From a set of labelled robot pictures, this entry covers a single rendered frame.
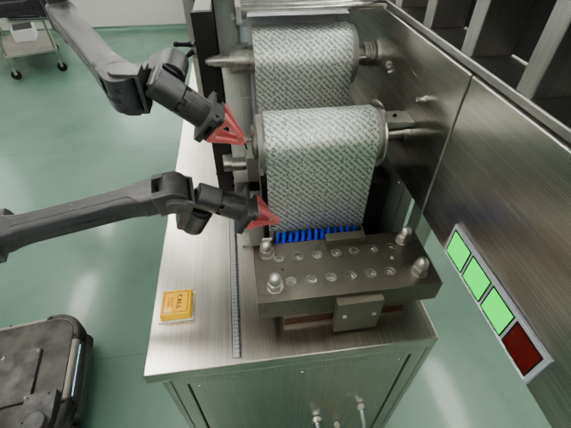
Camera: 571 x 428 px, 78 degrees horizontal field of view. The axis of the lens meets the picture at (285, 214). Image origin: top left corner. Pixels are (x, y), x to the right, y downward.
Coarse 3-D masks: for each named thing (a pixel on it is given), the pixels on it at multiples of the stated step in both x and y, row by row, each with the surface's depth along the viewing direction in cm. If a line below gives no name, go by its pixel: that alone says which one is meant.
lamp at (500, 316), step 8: (488, 296) 55; (496, 296) 53; (488, 304) 55; (496, 304) 53; (504, 304) 52; (488, 312) 56; (496, 312) 54; (504, 312) 52; (496, 320) 54; (504, 320) 52; (496, 328) 54
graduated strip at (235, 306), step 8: (232, 224) 107; (232, 232) 105; (232, 240) 103; (232, 248) 101; (232, 256) 98; (232, 264) 96; (232, 272) 94; (232, 280) 92; (232, 288) 91; (232, 296) 89; (232, 304) 87; (232, 312) 86; (232, 320) 84; (232, 328) 83; (240, 328) 83; (232, 336) 81; (240, 336) 81; (232, 344) 80; (240, 344) 80; (232, 352) 78; (240, 352) 78
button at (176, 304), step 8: (168, 296) 86; (176, 296) 86; (184, 296) 86; (192, 296) 88; (168, 304) 84; (176, 304) 84; (184, 304) 84; (168, 312) 83; (176, 312) 83; (184, 312) 83
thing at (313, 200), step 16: (288, 176) 76; (304, 176) 76; (320, 176) 77; (336, 176) 78; (352, 176) 78; (368, 176) 79; (272, 192) 78; (288, 192) 79; (304, 192) 80; (320, 192) 80; (336, 192) 81; (352, 192) 82; (368, 192) 82; (272, 208) 82; (288, 208) 82; (304, 208) 83; (320, 208) 84; (336, 208) 84; (352, 208) 85; (288, 224) 86; (304, 224) 87; (320, 224) 87; (336, 224) 88; (352, 224) 89
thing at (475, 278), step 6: (474, 264) 58; (468, 270) 60; (474, 270) 58; (480, 270) 57; (468, 276) 60; (474, 276) 58; (480, 276) 57; (468, 282) 60; (474, 282) 58; (480, 282) 57; (486, 282) 55; (474, 288) 58; (480, 288) 57; (474, 294) 59; (480, 294) 57
